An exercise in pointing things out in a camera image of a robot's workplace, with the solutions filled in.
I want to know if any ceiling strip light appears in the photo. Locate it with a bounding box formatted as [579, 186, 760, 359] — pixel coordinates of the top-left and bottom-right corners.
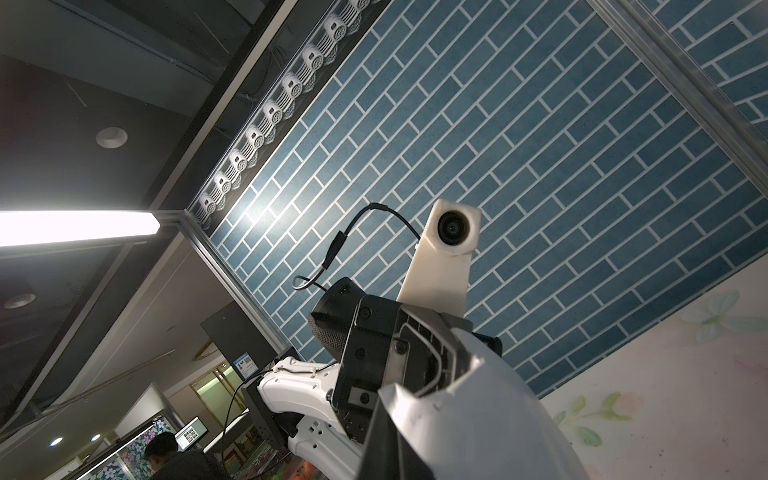
[1, 210, 160, 248]

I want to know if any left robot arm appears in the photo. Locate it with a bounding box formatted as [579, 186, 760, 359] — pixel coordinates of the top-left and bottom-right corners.
[246, 278, 472, 479]

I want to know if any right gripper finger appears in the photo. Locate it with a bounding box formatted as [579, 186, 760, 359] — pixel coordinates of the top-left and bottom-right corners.
[356, 400, 420, 480]

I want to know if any white sticker sheet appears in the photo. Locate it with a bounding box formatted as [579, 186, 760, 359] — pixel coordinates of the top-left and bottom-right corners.
[379, 329, 588, 479]

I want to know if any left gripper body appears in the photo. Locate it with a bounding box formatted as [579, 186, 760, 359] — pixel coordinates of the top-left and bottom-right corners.
[331, 297, 473, 444]

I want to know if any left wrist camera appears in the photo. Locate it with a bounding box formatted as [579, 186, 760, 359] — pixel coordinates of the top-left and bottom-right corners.
[397, 199, 482, 317]

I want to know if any computer monitor in background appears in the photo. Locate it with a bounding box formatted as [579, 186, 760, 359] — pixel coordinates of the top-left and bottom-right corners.
[175, 416, 209, 452]

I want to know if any person in background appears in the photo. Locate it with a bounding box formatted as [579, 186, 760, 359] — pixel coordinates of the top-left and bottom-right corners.
[144, 432, 231, 480]

